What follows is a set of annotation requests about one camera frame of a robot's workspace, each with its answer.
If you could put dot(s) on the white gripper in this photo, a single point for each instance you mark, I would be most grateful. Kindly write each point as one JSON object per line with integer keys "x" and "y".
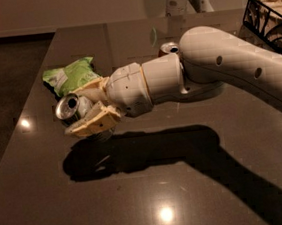
{"x": 127, "y": 87}

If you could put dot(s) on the white green 7up can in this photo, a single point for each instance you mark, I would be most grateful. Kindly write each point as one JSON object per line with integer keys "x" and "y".
{"x": 71, "y": 108}

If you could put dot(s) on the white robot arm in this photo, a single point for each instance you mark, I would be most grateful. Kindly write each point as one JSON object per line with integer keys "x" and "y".
{"x": 207, "y": 59}

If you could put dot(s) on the orange soda can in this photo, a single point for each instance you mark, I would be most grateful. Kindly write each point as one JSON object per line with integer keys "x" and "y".
{"x": 168, "y": 48}

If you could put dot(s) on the green chip bag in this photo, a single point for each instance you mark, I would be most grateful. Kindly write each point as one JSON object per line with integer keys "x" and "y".
{"x": 66, "y": 79}

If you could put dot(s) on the black wire basket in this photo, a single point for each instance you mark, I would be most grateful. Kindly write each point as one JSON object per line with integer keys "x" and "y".
{"x": 264, "y": 19}

